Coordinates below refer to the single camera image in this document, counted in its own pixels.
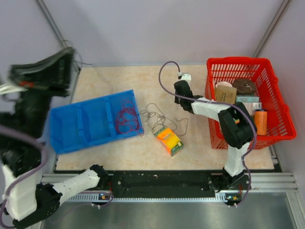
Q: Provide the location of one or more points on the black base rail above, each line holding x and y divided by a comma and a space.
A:
155, 184

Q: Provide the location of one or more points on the teal small box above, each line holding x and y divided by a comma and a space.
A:
247, 99

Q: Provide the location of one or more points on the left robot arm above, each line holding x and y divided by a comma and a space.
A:
22, 156

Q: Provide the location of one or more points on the brown cardboard box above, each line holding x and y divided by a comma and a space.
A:
225, 94

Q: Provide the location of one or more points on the brown round lid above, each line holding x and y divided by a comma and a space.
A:
244, 86

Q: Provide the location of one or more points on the blue plastic bin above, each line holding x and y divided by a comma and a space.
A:
94, 122

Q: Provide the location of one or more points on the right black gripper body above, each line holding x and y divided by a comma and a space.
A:
177, 100

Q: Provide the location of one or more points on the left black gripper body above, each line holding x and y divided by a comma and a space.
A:
38, 80

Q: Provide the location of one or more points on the orange cylindrical can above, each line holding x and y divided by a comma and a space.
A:
260, 120

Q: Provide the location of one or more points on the aluminium frame rail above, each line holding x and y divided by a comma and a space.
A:
260, 183

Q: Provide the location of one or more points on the red plastic basket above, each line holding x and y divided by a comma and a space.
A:
280, 125

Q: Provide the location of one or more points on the orange sponge package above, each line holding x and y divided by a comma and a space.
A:
170, 140

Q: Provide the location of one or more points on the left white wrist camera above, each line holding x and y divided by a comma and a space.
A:
10, 88

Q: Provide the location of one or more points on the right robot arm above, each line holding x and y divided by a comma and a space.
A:
236, 124

